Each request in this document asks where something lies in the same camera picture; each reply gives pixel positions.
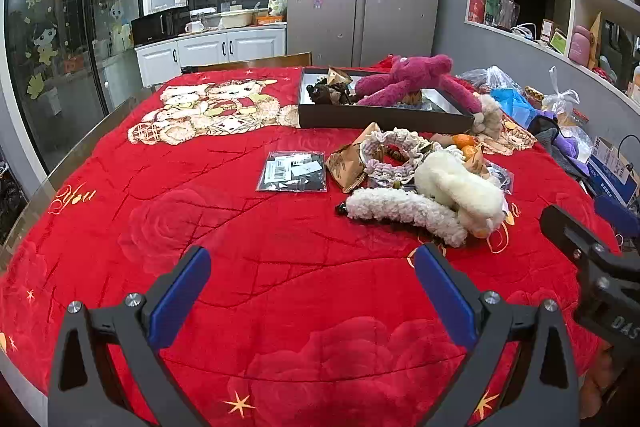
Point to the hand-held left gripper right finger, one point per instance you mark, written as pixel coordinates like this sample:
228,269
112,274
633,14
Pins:
445,302

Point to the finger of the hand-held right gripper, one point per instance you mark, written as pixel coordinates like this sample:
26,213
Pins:
562,227
617,214

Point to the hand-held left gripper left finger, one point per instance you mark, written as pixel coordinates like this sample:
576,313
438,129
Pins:
182,297

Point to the white plush toy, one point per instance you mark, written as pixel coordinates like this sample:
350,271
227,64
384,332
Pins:
460,187

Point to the braided cream headband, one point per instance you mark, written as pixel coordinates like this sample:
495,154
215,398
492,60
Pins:
395,139

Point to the black packet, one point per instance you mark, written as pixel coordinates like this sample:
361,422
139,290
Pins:
310,177

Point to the black shallow box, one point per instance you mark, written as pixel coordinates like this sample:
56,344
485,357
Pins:
380,119

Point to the pink plush toy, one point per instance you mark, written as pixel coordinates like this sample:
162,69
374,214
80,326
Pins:
400,82

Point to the person's right hand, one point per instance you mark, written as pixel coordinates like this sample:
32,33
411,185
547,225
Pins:
597,382

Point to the blue and white cardboard box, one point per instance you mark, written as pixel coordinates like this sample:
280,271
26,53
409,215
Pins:
612,172

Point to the black hair bands in bag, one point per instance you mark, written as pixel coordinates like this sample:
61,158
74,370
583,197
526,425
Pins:
501,177

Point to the purple cloth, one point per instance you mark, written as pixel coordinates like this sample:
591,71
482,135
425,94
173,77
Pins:
567,147

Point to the grey cloth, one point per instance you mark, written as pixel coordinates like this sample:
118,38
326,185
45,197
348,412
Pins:
542,127

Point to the tangerine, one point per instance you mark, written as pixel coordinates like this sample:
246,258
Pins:
470,151
462,140

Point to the red printed blanket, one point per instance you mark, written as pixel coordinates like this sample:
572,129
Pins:
300,267

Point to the knotted clear plastic bag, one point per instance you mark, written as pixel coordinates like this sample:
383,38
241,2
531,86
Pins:
560,97

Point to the beige plush toy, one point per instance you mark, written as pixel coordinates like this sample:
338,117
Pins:
489,117

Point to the blue plastic bag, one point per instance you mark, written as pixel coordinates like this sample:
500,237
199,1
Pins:
510,104

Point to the pink container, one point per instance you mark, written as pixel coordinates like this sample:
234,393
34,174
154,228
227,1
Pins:
580,47

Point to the clear glass jar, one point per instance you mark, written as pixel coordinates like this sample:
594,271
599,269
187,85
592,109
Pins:
510,12

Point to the green box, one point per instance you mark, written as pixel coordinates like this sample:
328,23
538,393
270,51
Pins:
492,7

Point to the dark brown hair accessory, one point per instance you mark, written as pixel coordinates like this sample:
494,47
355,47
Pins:
325,93

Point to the white kitchen cabinet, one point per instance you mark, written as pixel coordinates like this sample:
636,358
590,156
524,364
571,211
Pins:
210,52

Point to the small brown paper packet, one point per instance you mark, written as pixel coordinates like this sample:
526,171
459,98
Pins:
340,76

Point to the glass door with stickers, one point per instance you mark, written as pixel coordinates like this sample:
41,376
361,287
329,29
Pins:
60,57

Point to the white mug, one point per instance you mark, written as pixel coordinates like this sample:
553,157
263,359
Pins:
194,27

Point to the black microwave oven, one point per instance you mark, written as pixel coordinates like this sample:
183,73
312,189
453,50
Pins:
157,27

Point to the cream plastic basin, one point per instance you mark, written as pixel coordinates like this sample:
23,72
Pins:
237,19

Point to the small photo frame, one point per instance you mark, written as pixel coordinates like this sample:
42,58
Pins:
546,31

